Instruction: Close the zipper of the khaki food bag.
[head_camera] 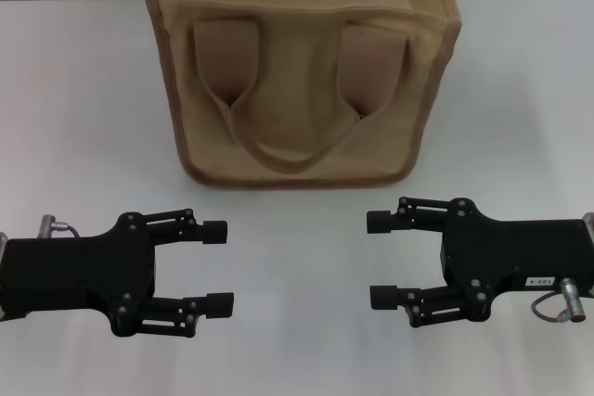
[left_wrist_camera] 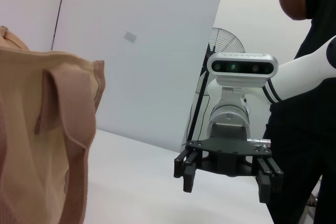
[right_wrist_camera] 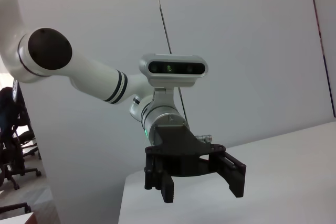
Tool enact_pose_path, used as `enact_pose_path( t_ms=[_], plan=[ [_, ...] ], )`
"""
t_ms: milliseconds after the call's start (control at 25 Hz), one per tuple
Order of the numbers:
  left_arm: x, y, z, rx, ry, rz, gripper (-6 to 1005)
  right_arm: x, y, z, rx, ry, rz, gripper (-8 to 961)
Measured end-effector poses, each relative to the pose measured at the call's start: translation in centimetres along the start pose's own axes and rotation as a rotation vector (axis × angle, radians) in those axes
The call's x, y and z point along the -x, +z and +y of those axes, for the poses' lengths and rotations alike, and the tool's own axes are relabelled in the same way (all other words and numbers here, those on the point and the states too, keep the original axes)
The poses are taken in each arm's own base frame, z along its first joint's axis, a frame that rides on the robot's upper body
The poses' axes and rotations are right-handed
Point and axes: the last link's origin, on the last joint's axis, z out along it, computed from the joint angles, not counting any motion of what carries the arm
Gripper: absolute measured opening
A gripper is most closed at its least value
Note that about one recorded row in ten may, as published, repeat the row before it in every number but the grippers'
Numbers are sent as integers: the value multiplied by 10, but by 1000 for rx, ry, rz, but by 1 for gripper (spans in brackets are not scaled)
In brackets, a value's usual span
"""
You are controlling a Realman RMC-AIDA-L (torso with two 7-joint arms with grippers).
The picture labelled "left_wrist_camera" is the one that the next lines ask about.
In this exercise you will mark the grey tape patch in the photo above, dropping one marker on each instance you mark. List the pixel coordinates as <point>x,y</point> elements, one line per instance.
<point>130,37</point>

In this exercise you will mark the person in black clothes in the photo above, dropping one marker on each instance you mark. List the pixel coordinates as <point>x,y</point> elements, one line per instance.
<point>302,142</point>

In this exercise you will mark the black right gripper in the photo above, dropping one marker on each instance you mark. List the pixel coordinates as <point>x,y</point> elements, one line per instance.
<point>228,155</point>

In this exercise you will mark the khaki canvas food bag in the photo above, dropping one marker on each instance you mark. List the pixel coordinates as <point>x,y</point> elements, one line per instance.
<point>31,129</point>

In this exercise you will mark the white backdrop board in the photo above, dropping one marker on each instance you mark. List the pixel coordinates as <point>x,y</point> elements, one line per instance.
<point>144,77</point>

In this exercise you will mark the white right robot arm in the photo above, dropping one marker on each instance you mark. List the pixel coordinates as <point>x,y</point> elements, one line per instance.
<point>296,77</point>

